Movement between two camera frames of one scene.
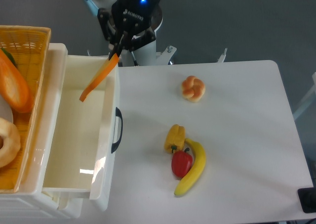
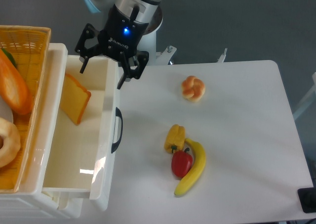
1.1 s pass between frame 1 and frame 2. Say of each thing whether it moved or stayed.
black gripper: moved
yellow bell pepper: stayed
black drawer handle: stayed
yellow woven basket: stayed
